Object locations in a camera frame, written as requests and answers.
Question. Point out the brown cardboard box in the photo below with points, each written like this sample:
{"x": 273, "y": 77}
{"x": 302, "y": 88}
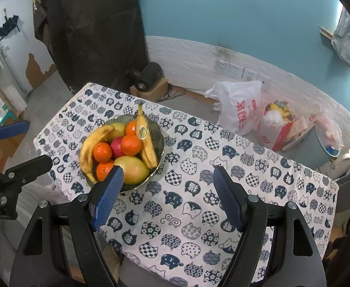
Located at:
{"x": 7, "y": 152}
{"x": 158, "y": 91}

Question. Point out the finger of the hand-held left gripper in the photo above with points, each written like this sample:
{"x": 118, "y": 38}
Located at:
{"x": 13, "y": 129}
{"x": 32, "y": 167}

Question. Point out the grey door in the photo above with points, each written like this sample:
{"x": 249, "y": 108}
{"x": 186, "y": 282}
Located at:
{"x": 19, "y": 50}

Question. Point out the red apple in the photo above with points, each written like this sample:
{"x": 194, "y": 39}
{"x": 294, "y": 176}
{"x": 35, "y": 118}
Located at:
{"x": 116, "y": 147}

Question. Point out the wooden strip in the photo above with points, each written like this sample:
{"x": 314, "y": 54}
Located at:
{"x": 326, "y": 32}

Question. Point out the yellow-green apple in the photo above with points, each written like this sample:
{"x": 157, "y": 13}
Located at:
{"x": 118, "y": 129}
{"x": 136, "y": 170}

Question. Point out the green patterned glass bowl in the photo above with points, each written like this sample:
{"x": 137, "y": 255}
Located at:
{"x": 158, "y": 143}

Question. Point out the small orange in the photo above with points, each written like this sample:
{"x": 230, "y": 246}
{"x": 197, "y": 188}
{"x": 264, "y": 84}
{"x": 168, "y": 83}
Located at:
{"x": 104, "y": 171}
{"x": 131, "y": 128}

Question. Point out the teal stool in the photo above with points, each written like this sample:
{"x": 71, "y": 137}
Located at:
{"x": 6, "y": 118}

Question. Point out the dark hanging cloth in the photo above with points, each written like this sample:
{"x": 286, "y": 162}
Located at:
{"x": 94, "y": 30}

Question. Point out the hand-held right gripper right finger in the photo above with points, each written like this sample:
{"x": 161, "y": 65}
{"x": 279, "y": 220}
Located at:
{"x": 230, "y": 200}

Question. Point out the flattened cardboard pieces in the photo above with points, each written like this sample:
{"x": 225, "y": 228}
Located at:
{"x": 300, "y": 130}

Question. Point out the large orange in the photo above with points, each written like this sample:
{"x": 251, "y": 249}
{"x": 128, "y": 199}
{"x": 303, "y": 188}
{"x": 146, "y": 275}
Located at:
{"x": 131, "y": 145}
{"x": 102, "y": 152}

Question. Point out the grey-blue bin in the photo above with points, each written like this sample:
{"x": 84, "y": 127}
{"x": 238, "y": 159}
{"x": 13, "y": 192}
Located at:
{"x": 315, "y": 149}

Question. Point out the cat-print tablecloth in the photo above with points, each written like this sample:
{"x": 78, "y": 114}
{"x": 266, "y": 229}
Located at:
{"x": 192, "y": 185}

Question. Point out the black umbrella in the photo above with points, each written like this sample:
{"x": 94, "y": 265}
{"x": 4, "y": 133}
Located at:
{"x": 9, "y": 25}

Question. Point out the white plastic bag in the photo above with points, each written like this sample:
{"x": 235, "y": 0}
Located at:
{"x": 237, "y": 107}

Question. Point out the red white carton box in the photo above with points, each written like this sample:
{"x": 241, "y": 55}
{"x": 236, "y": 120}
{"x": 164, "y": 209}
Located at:
{"x": 270, "y": 137}

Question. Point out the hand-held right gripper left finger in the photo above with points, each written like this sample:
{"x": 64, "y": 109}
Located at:
{"x": 109, "y": 197}

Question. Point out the yellow banana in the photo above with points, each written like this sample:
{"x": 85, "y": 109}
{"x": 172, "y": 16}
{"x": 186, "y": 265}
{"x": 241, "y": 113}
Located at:
{"x": 149, "y": 155}
{"x": 88, "y": 152}

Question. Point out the white plastic object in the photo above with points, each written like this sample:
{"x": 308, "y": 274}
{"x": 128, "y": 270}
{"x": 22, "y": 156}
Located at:
{"x": 343, "y": 158}

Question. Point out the grey foil curtain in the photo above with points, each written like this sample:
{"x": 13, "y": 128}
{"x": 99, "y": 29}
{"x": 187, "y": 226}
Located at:
{"x": 349, "y": 41}

